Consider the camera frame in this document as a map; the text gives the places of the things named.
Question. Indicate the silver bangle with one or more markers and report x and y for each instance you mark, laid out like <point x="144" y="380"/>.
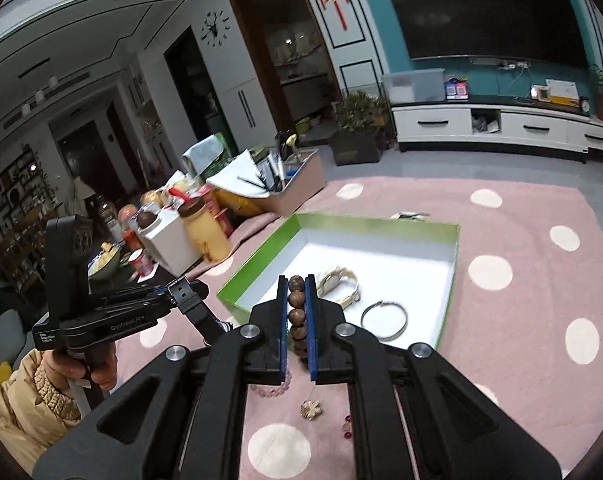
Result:
<point x="381" y="303"/>

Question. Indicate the black wall clock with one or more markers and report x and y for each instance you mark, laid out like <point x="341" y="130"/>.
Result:
<point x="215" y="27"/>

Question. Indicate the white power strip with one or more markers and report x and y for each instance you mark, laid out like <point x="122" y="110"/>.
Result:
<point x="514" y="65"/>

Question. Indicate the orange snack packet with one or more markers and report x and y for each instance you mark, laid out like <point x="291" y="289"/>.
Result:
<point x="239" y="205"/>

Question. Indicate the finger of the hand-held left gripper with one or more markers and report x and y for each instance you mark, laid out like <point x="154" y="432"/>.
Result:
<point x="131" y="292"/>
<point x="136" y="308"/>

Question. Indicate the bushy potted plant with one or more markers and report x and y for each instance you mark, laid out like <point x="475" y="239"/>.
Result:
<point x="356" y="125"/>

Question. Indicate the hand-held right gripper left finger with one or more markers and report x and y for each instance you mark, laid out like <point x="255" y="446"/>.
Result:
<point x="282" y="327"/>

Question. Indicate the dark wooden display shelf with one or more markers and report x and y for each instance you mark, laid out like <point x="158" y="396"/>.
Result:
<point x="16" y="185"/>

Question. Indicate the pale green towel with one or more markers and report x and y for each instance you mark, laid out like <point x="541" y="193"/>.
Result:
<point x="204" y="150"/>

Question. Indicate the cream wrist watch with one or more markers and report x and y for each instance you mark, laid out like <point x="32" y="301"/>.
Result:
<point x="331" y="280"/>

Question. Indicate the pink dotted tablecloth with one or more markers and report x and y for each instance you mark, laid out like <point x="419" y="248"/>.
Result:
<point x="506" y="240"/>

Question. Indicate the yellow paper bag brown top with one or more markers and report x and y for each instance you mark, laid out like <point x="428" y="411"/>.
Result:
<point x="206" y="232"/>

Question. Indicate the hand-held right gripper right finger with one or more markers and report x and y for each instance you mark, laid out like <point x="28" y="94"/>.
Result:
<point x="311" y="332"/>

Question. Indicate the white and yellow box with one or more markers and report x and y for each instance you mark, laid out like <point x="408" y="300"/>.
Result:
<point x="561" y="92"/>

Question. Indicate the grey sofa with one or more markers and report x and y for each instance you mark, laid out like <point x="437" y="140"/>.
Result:
<point x="1" y="332"/>

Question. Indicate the blue and pink cards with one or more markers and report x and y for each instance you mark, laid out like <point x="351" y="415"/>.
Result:
<point x="456" y="90"/>

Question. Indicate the bowl of food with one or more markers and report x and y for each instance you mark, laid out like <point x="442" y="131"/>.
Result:
<point x="103" y="262"/>

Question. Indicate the small alarm clock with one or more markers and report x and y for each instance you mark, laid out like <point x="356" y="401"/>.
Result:
<point x="585" y="105"/>

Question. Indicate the tall potted plant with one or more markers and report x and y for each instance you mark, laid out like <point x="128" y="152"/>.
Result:
<point x="601" y="90"/>

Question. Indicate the small silver clip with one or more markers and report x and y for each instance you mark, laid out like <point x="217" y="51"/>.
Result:
<point x="414" y="216"/>

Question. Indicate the person's left forearm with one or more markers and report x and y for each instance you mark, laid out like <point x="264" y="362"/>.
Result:
<point x="21" y="410"/>

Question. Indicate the black wrist watch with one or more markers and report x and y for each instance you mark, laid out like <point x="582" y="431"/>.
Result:
<point x="201" y="310"/>

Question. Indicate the tubes and pens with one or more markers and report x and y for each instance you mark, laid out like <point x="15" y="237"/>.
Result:
<point x="274" y="167"/>

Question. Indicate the white television cabinet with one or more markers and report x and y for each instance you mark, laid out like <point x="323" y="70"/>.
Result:
<point x="441" y="120"/>

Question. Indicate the pink cup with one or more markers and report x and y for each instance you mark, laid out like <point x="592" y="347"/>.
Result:
<point x="142" y="264"/>

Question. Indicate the white paper sheets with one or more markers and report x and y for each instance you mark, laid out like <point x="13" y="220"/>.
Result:
<point x="239" y="175"/>

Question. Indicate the white cardboard box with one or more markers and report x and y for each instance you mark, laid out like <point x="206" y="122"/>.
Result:
<point x="169" y="245"/>

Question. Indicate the pink organizer tray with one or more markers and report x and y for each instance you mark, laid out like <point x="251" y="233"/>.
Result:
<point x="301" y="185"/>

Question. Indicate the black television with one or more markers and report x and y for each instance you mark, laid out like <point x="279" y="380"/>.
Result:
<point x="481" y="10"/>

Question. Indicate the person's left hand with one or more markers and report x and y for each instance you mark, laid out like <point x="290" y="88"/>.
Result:
<point x="101" y="367"/>

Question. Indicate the clear plastic storage box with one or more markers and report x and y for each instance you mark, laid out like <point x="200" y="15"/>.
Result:
<point x="414" y="87"/>

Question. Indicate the green gift box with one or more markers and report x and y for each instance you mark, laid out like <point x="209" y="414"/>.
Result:
<point x="381" y="260"/>

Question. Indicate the small white device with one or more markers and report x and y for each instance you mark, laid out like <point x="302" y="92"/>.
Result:
<point x="540" y="94"/>

